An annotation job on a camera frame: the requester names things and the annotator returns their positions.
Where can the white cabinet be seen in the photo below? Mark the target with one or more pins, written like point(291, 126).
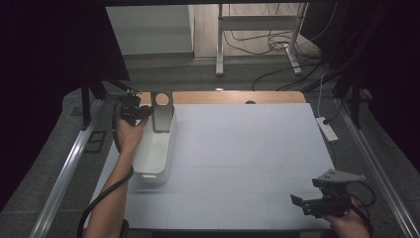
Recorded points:
point(148, 29)

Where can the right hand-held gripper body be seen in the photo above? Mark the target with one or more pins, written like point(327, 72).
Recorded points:
point(333, 195)

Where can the grey metal stand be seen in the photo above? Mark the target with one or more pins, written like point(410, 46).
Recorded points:
point(162, 115)

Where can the person's left hand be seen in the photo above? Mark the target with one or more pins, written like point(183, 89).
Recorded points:
point(128, 135)

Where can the person's right hand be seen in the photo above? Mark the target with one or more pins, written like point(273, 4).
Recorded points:
point(346, 226)

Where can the black metal stand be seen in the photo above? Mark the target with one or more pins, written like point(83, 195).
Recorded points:
point(355, 105)
point(86, 105)

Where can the white plastic bin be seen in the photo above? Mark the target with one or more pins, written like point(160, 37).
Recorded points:
point(153, 148)

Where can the aluminium floor rail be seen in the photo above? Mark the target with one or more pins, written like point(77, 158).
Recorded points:
point(376, 165)
point(66, 172)

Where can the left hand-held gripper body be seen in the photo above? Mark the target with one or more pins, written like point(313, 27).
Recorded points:
point(130, 107)

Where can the white table cover sheet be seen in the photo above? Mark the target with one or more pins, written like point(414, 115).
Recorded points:
point(237, 148)

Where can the white metal desk frame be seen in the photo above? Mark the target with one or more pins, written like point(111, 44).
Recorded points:
point(257, 22)

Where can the white power strip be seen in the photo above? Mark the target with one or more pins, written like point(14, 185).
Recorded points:
point(327, 129)

